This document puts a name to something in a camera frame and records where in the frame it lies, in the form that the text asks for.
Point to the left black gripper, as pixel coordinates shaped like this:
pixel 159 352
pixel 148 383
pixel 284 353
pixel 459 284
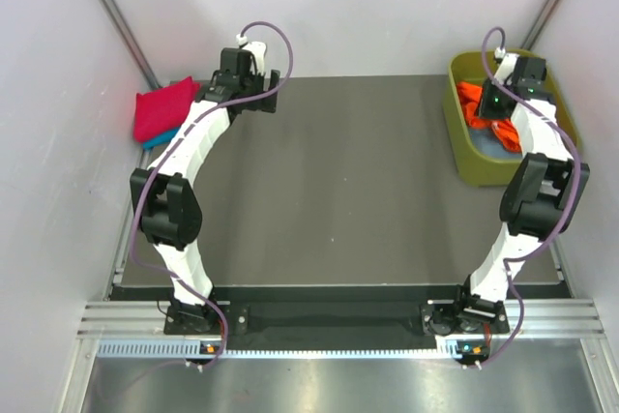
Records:
pixel 258 79

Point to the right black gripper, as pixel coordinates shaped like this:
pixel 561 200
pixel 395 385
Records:
pixel 483 109

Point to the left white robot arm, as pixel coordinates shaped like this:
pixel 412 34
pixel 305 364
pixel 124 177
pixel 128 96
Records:
pixel 162 194

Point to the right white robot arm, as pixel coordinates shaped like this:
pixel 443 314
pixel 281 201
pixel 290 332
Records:
pixel 537 205

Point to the light blue t shirt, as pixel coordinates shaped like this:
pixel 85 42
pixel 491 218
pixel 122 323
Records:
pixel 486 142

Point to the olive green plastic bin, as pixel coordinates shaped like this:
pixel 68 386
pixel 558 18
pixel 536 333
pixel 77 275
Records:
pixel 540 127

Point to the folded pink t shirt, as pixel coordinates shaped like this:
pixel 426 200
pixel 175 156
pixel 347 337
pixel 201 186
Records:
pixel 159 111

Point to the folded teal t shirt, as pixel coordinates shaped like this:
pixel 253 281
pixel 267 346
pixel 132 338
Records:
pixel 160 139

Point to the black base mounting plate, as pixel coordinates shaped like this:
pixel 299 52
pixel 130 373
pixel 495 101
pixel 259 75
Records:
pixel 428 318

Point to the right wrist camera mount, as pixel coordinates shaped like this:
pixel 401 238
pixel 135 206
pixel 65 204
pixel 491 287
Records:
pixel 506 64

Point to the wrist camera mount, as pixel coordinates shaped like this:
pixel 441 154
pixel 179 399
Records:
pixel 506 64
pixel 258 51

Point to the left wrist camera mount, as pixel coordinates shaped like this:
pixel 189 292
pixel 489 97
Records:
pixel 258 51

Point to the aluminium frame rail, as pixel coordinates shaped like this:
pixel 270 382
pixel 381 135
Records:
pixel 540 319

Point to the slotted grey cable duct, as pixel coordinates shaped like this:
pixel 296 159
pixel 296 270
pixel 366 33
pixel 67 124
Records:
pixel 202 350

